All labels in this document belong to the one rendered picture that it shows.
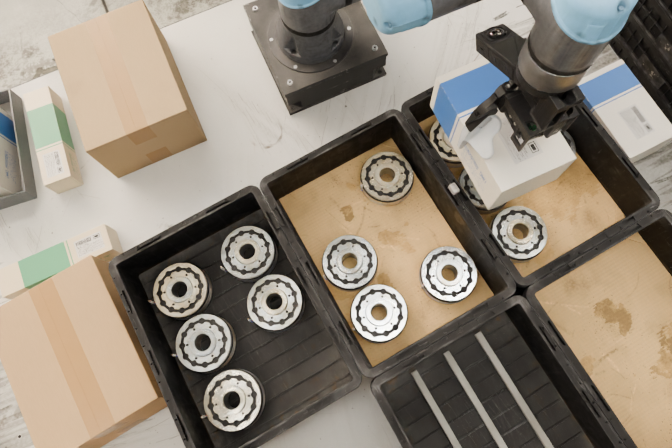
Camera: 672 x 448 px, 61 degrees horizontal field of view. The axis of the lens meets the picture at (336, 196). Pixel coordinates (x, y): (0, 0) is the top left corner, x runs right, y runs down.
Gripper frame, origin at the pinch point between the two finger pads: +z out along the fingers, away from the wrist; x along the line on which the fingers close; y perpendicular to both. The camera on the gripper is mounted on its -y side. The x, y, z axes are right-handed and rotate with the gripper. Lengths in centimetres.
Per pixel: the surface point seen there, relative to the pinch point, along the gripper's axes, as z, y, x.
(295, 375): 28, 19, -45
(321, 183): 27.9, -12.1, -26.0
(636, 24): 74, -34, 86
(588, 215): 27.6, 15.4, 17.9
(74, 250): 35, -23, -78
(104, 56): 25, -57, -57
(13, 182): 38, -45, -88
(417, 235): 27.8, 5.4, -13.5
